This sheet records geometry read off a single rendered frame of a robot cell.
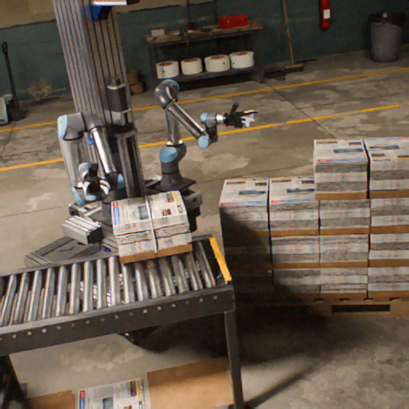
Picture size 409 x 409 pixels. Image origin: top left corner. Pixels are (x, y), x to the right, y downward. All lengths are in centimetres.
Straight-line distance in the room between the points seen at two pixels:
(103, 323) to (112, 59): 158
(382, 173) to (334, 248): 53
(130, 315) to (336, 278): 145
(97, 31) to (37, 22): 624
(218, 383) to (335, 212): 118
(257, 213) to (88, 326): 124
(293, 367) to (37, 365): 157
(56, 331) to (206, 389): 102
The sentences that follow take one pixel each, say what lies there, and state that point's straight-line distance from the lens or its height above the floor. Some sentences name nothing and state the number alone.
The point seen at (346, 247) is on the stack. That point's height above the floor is 52.
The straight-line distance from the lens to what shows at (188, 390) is 324.
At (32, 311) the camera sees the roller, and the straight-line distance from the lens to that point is 270.
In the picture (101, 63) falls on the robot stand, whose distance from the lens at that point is 333.
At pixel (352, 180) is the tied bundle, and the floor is 95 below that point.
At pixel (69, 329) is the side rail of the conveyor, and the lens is 259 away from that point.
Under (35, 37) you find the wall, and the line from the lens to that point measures 955.
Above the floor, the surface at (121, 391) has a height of 1.
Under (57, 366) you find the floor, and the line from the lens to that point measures 362.
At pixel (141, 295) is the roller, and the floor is 80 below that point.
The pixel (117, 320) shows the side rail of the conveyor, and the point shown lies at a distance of 256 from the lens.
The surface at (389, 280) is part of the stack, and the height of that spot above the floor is 27.
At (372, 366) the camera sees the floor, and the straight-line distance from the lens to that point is 335.
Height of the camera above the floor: 227
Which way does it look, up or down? 27 degrees down
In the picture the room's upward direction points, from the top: 7 degrees counter-clockwise
